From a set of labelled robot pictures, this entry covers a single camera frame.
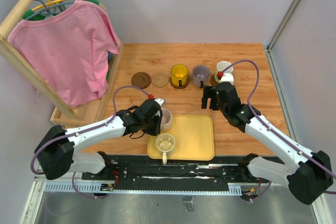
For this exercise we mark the brown wooden coaster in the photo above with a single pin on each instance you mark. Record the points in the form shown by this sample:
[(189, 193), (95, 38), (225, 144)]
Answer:
[(179, 82), (214, 80), (141, 80)]

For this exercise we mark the white green mug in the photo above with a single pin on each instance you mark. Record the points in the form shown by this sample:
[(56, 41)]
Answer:
[(221, 66)]

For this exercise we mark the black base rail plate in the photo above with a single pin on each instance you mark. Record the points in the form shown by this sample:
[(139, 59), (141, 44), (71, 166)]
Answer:
[(141, 174)]

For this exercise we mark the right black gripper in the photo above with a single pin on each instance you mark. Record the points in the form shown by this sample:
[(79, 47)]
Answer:
[(209, 92)]

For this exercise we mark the purple mug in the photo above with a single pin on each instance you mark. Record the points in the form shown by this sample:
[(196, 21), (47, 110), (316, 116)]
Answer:
[(201, 71)]

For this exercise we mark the green garment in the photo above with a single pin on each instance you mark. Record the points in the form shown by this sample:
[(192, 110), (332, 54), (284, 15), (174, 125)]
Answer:
[(37, 9)]

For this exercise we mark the wooden clothes rack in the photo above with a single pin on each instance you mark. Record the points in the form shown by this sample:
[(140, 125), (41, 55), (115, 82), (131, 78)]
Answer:
[(63, 114)]

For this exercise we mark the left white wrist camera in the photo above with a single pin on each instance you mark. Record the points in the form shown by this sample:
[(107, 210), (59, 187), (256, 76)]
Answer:
[(160, 101)]

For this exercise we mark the woven rattan coaster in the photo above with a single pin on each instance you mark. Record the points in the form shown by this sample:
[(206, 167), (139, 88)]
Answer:
[(159, 79), (199, 83)]

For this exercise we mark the yellow transparent mug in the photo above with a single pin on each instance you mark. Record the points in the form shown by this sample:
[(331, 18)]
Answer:
[(179, 71)]

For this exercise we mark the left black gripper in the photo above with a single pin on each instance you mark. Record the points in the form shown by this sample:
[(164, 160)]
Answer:
[(156, 130)]

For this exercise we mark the pink t-shirt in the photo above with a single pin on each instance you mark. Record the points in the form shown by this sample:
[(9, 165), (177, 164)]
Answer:
[(70, 50)]

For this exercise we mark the grey clothes hanger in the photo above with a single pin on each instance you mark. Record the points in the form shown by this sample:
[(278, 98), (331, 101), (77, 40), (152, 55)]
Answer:
[(47, 10)]

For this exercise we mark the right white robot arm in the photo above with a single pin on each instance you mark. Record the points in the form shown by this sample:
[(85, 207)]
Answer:
[(305, 173)]

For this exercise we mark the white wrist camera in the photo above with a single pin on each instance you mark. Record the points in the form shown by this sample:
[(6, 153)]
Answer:
[(160, 101), (227, 77)]

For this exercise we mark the aluminium frame post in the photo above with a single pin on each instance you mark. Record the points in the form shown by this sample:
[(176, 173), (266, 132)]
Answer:
[(283, 24)]

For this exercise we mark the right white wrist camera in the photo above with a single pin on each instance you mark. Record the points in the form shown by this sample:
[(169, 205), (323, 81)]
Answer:
[(227, 77)]

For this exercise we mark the pink mug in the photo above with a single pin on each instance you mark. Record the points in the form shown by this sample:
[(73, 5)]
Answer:
[(166, 122)]

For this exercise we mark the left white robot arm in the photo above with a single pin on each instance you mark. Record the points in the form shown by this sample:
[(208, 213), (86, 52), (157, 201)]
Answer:
[(59, 152)]

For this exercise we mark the cream mug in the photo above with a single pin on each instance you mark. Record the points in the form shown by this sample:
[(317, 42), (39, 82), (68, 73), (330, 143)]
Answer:
[(165, 143)]

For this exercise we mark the yellow plastic tray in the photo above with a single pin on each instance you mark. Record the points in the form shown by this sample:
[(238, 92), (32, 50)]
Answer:
[(194, 138)]

